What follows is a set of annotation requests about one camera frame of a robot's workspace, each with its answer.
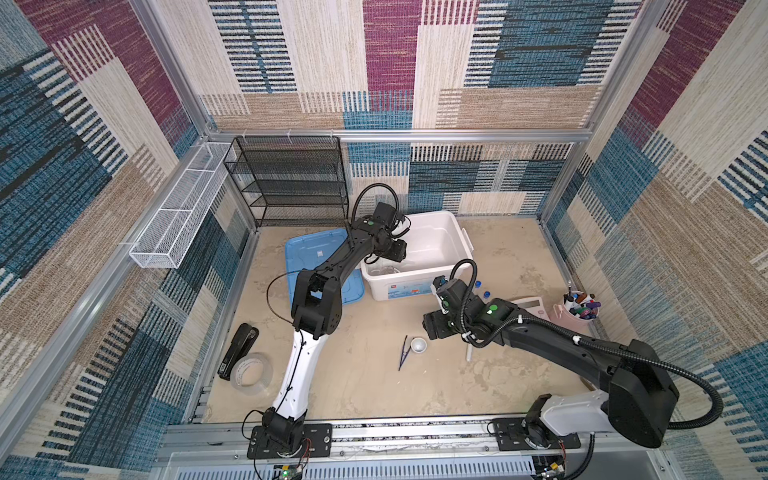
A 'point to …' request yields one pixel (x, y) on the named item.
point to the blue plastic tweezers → (402, 352)
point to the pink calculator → (534, 305)
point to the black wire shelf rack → (291, 181)
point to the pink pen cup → (578, 309)
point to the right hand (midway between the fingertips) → (439, 324)
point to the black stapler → (242, 342)
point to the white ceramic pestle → (469, 352)
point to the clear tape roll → (252, 373)
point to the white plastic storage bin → (436, 244)
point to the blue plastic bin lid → (310, 251)
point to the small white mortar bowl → (419, 345)
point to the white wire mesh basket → (164, 242)
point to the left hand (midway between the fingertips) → (401, 248)
